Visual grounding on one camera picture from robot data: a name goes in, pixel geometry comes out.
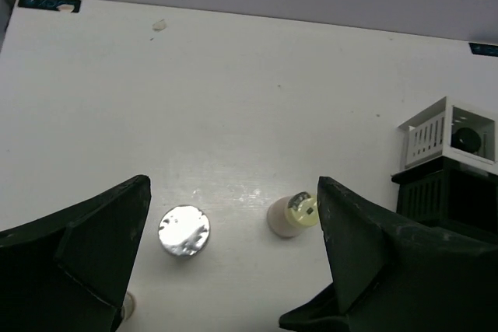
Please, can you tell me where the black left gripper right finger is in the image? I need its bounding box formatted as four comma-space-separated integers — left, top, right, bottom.
279, 176, 497, 331

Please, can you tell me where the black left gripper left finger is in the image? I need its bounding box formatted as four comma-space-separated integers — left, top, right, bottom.
1, 175, 151, 331

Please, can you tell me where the black-capped spice bottle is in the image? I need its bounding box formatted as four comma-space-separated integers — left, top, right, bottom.
121, 292, 136, 322
452, 128, 482, 153

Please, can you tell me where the cream-lidded seasoning shaker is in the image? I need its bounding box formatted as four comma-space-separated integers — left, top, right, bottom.
266, 191, 319, 239

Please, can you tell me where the black condiment organizer rack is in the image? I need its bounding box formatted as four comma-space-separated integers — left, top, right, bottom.
391, 97, 497, 239

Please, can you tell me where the blue-labelled white granule jar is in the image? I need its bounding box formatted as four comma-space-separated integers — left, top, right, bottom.
157, 204, 211, 258

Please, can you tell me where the blue label sticker right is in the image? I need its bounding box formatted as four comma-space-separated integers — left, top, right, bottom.
468, 43, 498, 57

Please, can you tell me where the blue label sticker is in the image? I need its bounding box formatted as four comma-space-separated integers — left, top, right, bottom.
468, 43, 498, 57
17, 0, 82, 13

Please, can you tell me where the blue label sticker left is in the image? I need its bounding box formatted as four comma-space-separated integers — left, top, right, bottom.
17, 0, 82, 13

